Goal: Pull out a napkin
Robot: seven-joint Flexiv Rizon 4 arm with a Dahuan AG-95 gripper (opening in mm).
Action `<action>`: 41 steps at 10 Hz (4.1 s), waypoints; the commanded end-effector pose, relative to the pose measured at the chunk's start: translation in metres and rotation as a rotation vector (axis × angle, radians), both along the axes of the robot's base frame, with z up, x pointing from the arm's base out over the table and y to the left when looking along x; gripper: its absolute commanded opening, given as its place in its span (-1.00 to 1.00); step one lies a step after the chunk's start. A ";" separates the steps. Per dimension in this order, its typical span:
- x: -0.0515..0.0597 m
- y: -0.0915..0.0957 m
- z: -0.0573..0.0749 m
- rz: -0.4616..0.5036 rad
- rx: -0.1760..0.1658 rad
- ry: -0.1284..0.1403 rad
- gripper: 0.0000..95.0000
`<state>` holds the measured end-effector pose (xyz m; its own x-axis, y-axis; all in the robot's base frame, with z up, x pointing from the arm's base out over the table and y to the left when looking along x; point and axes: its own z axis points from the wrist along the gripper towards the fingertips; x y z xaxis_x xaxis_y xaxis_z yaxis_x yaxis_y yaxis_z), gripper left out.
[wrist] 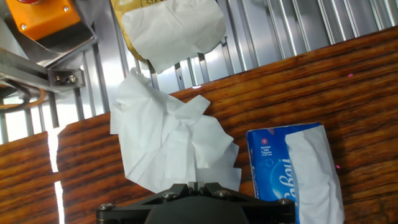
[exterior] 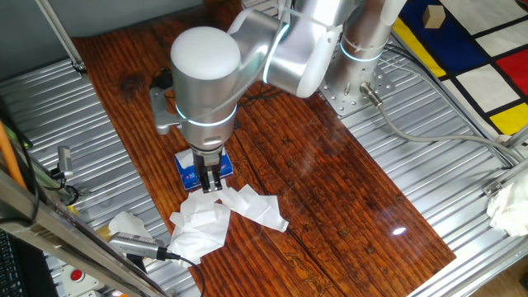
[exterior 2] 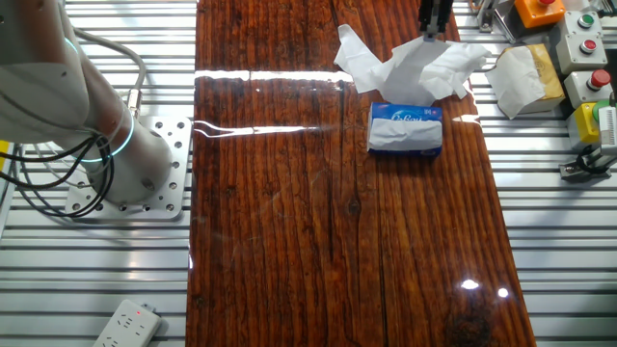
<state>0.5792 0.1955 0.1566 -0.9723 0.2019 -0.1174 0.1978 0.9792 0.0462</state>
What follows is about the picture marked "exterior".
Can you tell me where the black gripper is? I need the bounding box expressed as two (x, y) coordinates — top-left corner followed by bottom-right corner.
(191, 146), (227, 194)

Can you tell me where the white paper napkin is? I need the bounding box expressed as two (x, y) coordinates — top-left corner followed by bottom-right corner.
(201, 186), (239, 210)
(176, 148), (196, 169)
(107, 210), (153, 239)

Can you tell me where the crumpled white napkin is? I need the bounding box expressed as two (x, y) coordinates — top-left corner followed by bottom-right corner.
(167, 191), (232, 266)

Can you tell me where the folded flat white napkin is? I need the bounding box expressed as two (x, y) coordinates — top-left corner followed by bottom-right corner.
(229, 183), (290, 233)

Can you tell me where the blue tissue pack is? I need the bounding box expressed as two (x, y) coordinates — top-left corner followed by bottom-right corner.
(174, 147), (234, 191)

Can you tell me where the glossy wooden board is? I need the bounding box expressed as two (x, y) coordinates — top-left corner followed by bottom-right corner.
(70, 0), (457, 297)

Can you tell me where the grey box flat red button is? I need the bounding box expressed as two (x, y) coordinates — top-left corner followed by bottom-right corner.
(60, 263), (105, 296)

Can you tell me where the orange tube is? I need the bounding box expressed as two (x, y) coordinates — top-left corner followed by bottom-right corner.
(0, 120), (28, 191)

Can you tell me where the metal stand pole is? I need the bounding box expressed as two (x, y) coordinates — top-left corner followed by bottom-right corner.
(35, 0), (88, 76)

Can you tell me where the black keyboard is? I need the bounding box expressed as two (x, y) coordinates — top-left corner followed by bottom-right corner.
(0, 230), (26, 297)

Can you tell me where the small wooden block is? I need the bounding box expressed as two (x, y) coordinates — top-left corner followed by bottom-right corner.
(422, 4), (447, 30)

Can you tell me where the colourful square pattern mat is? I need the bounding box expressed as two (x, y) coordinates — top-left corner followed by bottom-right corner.
(391, 0), (528, 137)

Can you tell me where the crumpled white cloth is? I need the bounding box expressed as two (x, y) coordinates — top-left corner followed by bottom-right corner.
(486, 172), (528, 238)

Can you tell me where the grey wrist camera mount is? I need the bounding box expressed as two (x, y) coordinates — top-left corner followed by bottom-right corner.
(148, 84), (183, 136)

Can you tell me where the black camera cable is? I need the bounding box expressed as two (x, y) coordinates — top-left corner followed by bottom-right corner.
(156, 247), (207, 297)

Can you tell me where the small silver camera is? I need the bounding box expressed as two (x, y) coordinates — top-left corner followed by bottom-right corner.
(57, 145), (74, 182)

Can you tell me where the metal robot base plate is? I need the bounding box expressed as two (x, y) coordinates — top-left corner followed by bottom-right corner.
(319, 61), (396, 117)

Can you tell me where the aluminium frame beam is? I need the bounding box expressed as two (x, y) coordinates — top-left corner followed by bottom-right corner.
(0, 167), (168, 297)

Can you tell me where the grey cable with metal connector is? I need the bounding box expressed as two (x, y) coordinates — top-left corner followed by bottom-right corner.
(358, 81), (527, 164)

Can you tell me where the small metal corner bracket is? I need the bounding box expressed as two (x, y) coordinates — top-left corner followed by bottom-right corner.
(482, 180), (505, 197)

